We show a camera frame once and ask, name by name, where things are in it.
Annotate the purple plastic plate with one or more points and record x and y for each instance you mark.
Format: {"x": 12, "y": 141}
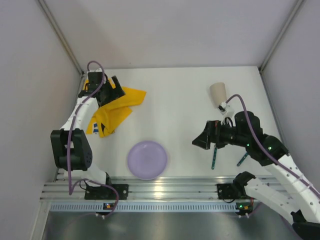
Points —
{"x": 147, "y": 160}

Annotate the spoon with teal handle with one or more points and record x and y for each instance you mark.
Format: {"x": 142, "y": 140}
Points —
{"x": 242, "y": 159}

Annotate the perforated metal cable tray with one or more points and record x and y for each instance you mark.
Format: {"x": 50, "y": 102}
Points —
{"x": 151, "y": 207}

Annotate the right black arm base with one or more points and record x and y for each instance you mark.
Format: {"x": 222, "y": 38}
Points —
{"x": 227, "y": 191}

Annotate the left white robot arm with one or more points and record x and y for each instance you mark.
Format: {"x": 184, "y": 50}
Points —
{"x": 70, "y": 146}

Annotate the beige paper cup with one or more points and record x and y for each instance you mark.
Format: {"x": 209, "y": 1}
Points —
{"x": 218, "y": 93}

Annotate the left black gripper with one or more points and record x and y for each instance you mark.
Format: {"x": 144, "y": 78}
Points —
{"x": 110, "y": 90}

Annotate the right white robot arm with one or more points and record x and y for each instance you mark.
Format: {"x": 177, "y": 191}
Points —
{"x": 301, "y": 207}

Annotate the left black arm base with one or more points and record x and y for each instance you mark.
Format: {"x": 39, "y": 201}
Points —
{"x": 104, "y": 193}

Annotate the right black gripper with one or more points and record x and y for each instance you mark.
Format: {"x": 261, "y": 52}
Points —
{"x": 213, "y": 135}

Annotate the fork with teal handle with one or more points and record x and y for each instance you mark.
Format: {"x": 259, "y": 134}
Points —
{"x": 214, "y": 157}

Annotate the aluminium rail frame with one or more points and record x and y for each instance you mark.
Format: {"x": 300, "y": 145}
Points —
{"x": 162, "y": 189}

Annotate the yellow cloth placemat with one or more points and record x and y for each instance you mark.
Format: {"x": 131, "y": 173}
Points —
{"x": 107, "y": 118}

